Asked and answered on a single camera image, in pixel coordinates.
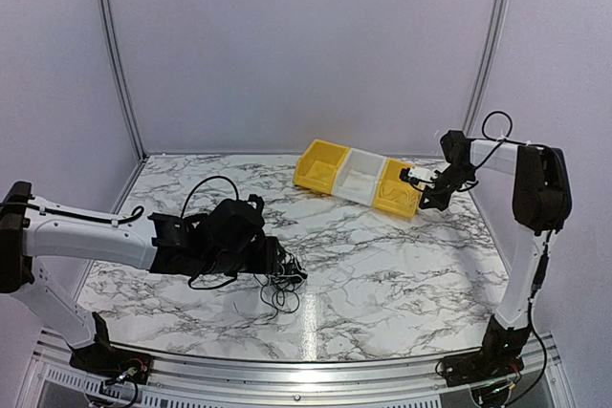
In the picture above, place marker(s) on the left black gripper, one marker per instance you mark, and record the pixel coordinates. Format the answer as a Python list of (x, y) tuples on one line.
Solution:
[(268, 259)]

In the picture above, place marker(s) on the right aluminium corner post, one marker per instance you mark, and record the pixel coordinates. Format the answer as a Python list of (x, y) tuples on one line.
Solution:
[(492, 37)]

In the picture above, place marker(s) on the yellow bin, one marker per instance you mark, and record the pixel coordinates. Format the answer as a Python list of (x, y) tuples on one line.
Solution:
[(318, 167), (393, 195)]

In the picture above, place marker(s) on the white translucent bin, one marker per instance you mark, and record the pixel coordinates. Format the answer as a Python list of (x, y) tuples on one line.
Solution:
[(358, 177)]

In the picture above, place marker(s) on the right yellow bin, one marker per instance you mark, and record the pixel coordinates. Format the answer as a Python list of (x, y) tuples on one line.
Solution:
[(393, 195)]

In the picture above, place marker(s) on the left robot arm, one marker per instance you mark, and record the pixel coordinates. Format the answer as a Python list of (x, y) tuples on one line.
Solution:
[(228, 240)]

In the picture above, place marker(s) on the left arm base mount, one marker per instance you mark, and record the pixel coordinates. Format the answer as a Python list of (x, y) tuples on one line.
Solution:
[(118, 365)]

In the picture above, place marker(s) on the aluminium front rail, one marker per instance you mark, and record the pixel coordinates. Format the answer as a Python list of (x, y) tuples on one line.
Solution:
[(177, 380)]

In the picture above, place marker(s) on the left aluminium corner post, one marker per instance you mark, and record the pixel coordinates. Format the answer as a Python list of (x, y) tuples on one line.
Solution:
[(120, 79)]

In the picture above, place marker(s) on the aluminium corner post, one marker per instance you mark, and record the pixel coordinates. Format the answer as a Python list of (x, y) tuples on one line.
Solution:
[(120, 79), (492, 37)]

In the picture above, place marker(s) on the left yellow bin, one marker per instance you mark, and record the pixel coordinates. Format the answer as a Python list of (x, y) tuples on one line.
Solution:
[(318, 167)]

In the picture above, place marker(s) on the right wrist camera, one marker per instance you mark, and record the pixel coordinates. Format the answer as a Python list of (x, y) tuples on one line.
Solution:
[(418, 176)]

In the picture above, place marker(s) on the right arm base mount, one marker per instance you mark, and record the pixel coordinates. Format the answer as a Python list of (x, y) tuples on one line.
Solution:
[(483, 362)]

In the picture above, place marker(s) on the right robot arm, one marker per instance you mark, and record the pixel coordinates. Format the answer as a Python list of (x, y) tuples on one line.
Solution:
[(541, 203)]

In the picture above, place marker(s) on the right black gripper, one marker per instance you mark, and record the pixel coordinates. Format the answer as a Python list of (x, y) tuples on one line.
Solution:
[(440, 204)]

